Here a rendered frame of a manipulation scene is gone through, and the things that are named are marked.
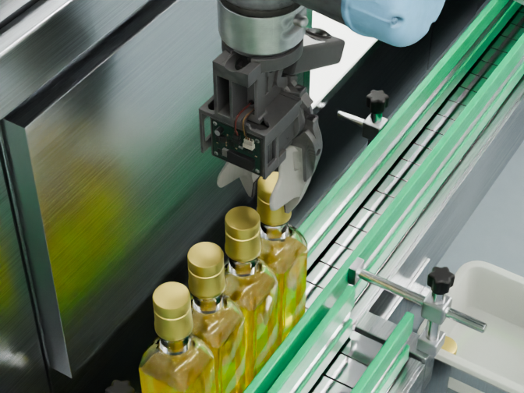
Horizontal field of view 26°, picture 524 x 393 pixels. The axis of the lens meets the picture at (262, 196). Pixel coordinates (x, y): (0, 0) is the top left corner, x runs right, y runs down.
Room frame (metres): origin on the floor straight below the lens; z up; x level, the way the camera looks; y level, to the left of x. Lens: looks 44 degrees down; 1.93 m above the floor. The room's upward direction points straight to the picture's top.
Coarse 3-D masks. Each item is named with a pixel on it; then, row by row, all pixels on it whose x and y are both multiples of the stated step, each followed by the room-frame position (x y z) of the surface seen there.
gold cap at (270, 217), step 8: (272, 176) 0.83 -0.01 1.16; (264, 184) 0.82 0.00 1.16; (272, 184) 0.82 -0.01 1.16; (264, 192) 0.81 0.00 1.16; (264, 200) 0.81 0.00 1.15; (264, 208) 0.81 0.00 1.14; (280, 208) 0.81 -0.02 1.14; (264, 216) 0.81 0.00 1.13; (272, 216) 0.81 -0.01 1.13; (280, 216) 0.81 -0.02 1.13; (288, 216) 0.81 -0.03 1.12; (272, 224) 0.80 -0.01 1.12; (280, 224) 0.81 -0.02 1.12
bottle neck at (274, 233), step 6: (264, 228) 0.81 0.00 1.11; (270, 228) 0.81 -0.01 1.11; (276, 228) 0.81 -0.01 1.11; (282, 228) 0.81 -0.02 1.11; (288, 228) 0.82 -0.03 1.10; (264, 234) 0.81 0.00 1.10; (270, 234) 0.81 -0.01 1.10; (276, 234) 0.81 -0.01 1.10; (282, 234) 0.81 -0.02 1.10; (270, 240) 0.81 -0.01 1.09; (276, 240) 0.81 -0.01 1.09
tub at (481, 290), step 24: (480, 264) 1.01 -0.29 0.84; (456, 288) 0.97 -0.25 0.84; (480, 288) 1.00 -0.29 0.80; (504, 288) 0.99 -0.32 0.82; (480, 312) 0.99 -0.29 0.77; (504, 312) 0.98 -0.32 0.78; (456, 336) 0.95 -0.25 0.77; (480, 336) 0.95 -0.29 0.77; (504, 336) 0.95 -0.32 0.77; (456, 360) 0.85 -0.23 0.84; (480, 360) 0.91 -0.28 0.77; (504, 360) 0.91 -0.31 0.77; (504, 384) 0.82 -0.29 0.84
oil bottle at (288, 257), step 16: (288, 224) 0.84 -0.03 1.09; (288, 240) 0.81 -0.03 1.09; (304, 240) 0.82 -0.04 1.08; (272, 256) 0.80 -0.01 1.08; (288, 256) 0.80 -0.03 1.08; (304, 256) 0.82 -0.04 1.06; (288, 272) 0.79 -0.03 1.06; (304, 272) 0.82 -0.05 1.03; (288, 288) 0.79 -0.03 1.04; (304, 288) 0.82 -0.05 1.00; (288, 304) 0.79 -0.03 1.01; (304, 304) 0.82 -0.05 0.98; (288, 320) 0.79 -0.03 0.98
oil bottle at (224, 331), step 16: (192, 304) 0.72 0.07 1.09; (224, 304) 0.72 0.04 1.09; (208, 320) 0.70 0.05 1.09; (224, 320) 0.71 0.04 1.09; (240, 320) 0.72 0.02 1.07; (208, 336) 0.69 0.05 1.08; (224, 336) 0.70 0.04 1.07; (240, 336) 0.72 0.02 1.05; (224, 352) 0.70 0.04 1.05; (240, 352) 0.72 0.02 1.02; (224, 368) 0.70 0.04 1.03; (240, 368) 0.72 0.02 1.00; (224, 384) 0.69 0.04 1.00; (240, 384) 0.72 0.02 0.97
